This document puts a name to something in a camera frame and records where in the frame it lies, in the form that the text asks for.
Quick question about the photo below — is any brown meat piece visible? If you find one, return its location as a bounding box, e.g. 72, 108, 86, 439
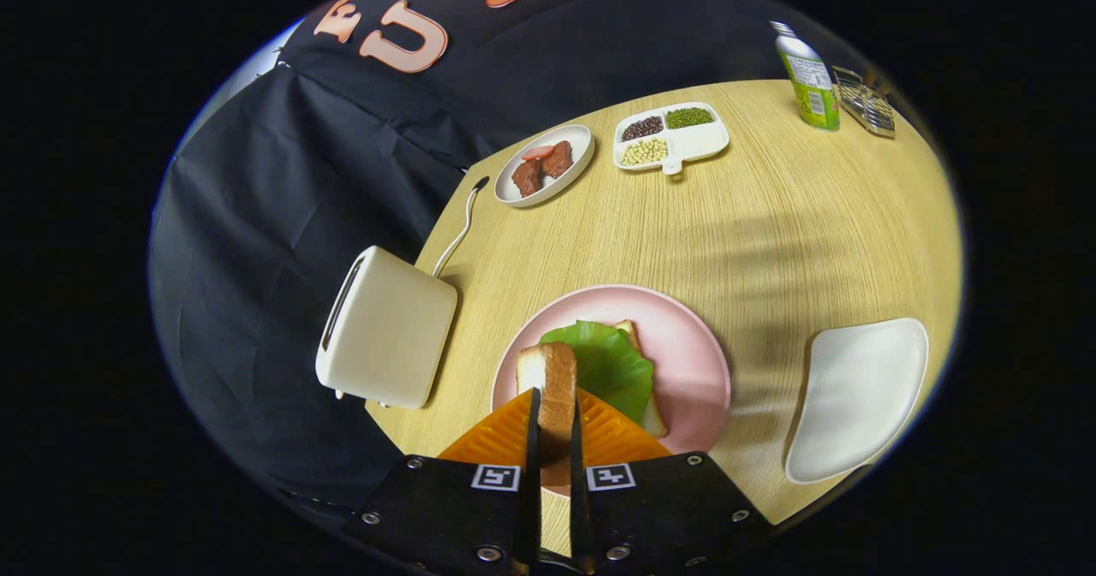
541, 140, 574, 179
512, 158, 545, 198

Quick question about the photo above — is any white divided dish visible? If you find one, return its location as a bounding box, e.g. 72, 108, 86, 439
612, 102, 731, 176

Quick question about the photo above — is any bread slice under ham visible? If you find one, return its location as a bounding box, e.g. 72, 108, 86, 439
612, 318, 671, 440

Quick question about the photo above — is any white round plate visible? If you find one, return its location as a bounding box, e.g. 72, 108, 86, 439
494, 124, 596, 209

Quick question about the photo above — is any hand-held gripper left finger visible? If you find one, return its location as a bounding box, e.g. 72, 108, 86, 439
345, 386, 543, 573

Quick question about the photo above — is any green drink bottle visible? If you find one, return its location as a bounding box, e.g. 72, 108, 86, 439
769, 21, 842, 133

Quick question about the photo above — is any white rounded square plate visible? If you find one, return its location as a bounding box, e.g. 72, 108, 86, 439
784, 318, 930, 485

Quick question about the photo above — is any black backdrop cloth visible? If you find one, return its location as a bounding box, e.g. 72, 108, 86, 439
150, 0, 857, 517

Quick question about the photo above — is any white toaster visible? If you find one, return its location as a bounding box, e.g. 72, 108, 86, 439
315, 245, 459, 411

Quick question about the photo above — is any green lettuce leaf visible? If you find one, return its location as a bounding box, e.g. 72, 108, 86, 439
539, 320, 656, 425

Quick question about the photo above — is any white toaster cable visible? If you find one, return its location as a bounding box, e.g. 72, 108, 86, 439
431, 187, 480, 279

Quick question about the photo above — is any toasted bread slice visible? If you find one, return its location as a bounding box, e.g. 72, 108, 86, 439
515, 341, 579, 487

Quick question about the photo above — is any metal wire holder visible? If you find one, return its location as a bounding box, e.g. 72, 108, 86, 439
831, 65, 897, 140

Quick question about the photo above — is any pink round plate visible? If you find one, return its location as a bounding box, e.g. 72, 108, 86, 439
490, 284, 733, 498

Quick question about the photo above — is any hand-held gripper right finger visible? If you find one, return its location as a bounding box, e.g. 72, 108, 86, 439
569, 386, 777, 576

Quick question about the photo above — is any pile of soybeans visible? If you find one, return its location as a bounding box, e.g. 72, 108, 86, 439
619, 137, 670, 168

